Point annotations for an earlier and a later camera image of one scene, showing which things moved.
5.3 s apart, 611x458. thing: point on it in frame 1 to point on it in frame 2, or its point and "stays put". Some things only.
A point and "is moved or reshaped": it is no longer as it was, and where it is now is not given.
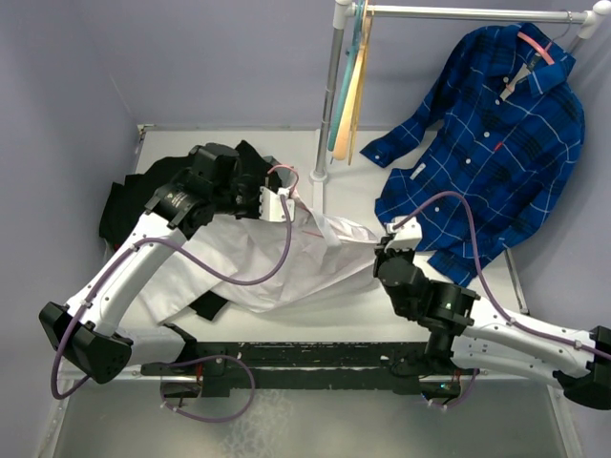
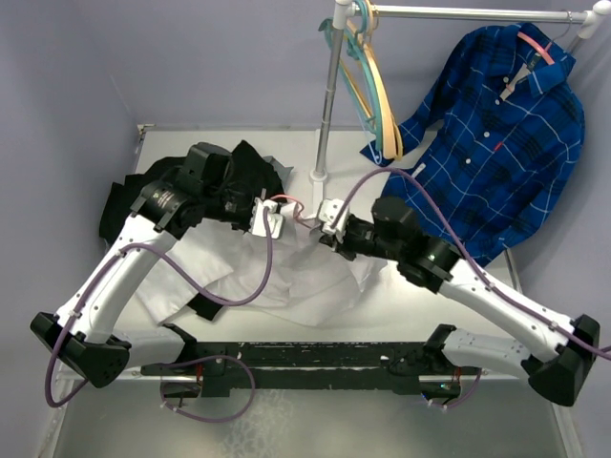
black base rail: x=223 y=366 stays put
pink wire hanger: x=294 y=187 to x=298 y=199
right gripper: x=381 y=253 to x=344 y=247
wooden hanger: x=344 y=137 to x=392 y=144
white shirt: x=254 y=263 is moved or reshaped
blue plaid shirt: x=496 y=155 stays put
